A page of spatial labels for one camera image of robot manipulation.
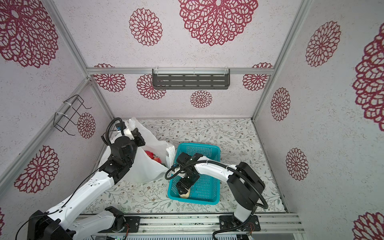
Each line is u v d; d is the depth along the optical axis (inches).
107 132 20.2
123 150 21.5
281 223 29.9
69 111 30.9
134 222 29.4
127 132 25.3
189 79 36.8
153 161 29.9
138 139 26.0
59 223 15.5
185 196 30.8
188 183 28.6
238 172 18.0
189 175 27.8
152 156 36.5
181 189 28.7
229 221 29.4
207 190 33.6
